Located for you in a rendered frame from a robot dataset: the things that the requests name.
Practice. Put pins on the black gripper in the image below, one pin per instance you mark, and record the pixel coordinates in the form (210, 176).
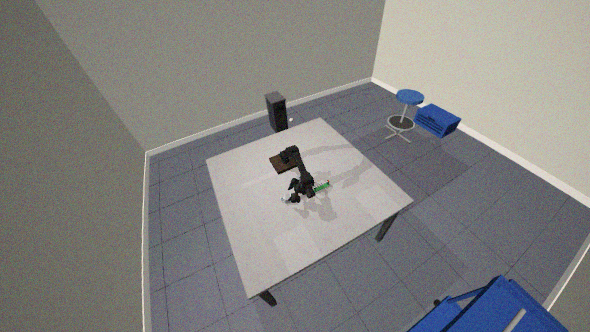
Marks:
(297, 188)

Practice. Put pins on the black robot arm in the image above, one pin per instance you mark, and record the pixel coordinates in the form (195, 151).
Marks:
(306, 178)

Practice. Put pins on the green l-shaped bracket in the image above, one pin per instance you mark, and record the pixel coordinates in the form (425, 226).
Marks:
(321, 187)

